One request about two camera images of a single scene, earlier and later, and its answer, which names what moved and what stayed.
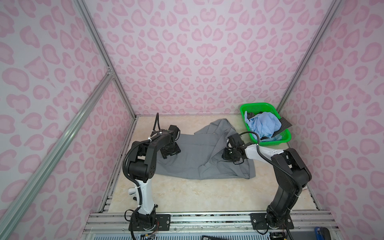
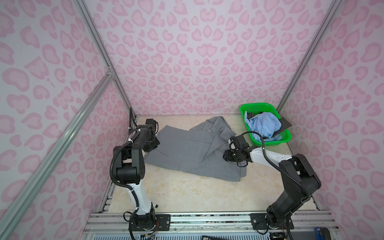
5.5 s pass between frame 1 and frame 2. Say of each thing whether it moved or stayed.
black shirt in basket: stayed
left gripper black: moved
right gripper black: stayed
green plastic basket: stayed
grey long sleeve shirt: moved
